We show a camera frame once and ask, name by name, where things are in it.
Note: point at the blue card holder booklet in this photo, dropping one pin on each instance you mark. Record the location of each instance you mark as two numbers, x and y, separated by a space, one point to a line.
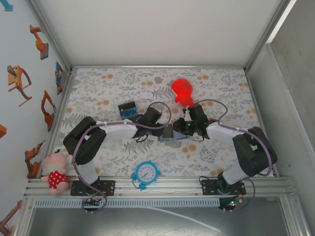
177 138

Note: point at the blue plastic card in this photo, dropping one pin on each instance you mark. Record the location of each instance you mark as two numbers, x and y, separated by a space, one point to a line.
129 115

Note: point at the black plastic card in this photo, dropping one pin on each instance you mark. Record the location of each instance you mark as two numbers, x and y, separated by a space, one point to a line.
126 106

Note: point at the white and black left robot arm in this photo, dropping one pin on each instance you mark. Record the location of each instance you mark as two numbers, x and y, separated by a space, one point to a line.
118 131

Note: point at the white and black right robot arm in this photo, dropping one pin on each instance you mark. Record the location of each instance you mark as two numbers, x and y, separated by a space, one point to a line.
221 132

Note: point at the floral patterned table mat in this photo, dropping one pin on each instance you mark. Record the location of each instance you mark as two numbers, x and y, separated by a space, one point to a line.
147 73

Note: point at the blue alarm clock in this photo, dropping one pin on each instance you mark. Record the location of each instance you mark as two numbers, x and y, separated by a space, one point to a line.
146 172

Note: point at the thin white tube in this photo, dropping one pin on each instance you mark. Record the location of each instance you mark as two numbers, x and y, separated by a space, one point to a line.
182 216

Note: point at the pink pig plush toy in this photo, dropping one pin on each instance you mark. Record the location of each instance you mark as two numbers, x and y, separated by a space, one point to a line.
55 169

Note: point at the aluminium frame cross bar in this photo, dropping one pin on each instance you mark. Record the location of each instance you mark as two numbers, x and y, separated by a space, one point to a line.
157 67

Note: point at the aluminium mounting rail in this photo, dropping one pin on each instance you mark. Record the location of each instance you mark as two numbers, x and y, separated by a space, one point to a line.
172 186

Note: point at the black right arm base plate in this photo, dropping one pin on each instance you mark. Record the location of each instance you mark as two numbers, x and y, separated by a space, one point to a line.
209 186

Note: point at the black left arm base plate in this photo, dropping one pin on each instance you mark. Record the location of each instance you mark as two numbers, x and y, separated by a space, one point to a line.
108 188

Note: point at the blue and orange wall sticker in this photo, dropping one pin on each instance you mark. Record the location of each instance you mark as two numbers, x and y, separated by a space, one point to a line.
58 76

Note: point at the aluminium frame post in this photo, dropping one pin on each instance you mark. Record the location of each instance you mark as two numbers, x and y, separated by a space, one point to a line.
49 32
268 34

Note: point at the orange claw gripper wall sticker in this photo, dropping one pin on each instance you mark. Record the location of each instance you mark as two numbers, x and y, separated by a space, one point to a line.
16 78

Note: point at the orange block wall sticker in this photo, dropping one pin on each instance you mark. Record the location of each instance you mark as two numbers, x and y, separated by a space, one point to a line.
2 131

